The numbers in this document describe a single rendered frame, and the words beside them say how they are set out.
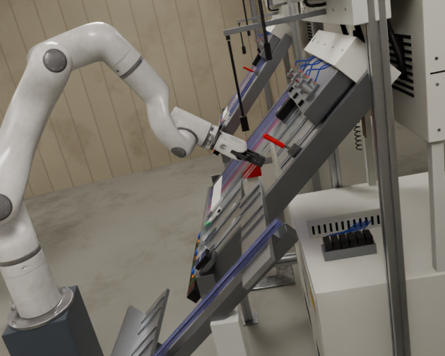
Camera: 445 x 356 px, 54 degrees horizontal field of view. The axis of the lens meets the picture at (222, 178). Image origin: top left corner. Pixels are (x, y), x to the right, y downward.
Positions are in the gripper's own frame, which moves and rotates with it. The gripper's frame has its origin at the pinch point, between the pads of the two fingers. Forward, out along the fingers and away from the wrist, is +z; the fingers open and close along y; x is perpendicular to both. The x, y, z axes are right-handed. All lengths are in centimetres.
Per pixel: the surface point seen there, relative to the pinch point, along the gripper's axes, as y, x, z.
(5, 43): 304, 84, -216
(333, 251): -17.2, 11.7, 31.1
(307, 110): -28.2, -24.4, -0.3
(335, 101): -28.2, -29.3, 4.7
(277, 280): 67, 75, 54
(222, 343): -63, 22, -1
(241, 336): -63, 19, 2
